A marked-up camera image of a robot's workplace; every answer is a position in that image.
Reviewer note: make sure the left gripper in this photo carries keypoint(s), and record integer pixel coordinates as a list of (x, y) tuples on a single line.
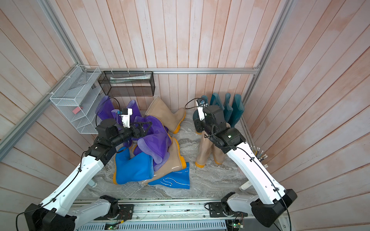
[(142, 133)]

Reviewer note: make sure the beige boot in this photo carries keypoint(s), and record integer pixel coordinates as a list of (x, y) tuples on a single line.
[(218, 154), (170, 120), (174, 163), (204, 150)]

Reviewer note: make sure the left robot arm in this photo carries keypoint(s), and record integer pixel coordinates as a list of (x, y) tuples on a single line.
[(54, 213)]

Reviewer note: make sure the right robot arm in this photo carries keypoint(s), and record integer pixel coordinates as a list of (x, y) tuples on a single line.
[(272, 199)]

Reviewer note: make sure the purple boot lying centre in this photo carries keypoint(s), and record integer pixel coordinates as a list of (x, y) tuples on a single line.
[(131, 148)]

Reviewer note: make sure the teal boot standing back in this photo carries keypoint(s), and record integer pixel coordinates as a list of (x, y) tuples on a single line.
[(238, 110)]

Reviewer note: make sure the blue boot on top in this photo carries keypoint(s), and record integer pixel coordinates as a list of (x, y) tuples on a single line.
[(136, 169)]

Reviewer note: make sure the purple boot far left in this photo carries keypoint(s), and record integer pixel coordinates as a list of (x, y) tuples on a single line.
[(104, 108)]

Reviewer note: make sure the paper in black basket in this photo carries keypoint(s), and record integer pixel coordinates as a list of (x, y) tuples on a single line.
[(131, 79)]

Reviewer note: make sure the black mesh basket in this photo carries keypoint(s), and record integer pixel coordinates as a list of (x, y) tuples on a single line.
[(110, 89)]

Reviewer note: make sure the bundle of pencils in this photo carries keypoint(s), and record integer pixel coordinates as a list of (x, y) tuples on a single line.
[(259, 153)]

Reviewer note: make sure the pink eraser block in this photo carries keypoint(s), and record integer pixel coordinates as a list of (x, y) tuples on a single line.
[(77, 110)]

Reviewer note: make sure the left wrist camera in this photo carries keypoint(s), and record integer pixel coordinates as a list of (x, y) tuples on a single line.
[(125, 117)]

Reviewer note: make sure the aluminium frame rail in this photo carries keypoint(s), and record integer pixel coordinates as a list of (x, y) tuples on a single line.
[(206, 71)]

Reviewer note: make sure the white wire shelf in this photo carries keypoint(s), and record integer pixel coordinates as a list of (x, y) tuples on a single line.
[(79, 88)]

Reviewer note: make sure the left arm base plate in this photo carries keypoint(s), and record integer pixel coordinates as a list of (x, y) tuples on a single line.
[(125, 213)]

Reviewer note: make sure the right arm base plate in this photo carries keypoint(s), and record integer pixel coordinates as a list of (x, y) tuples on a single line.
[(218, 209)]

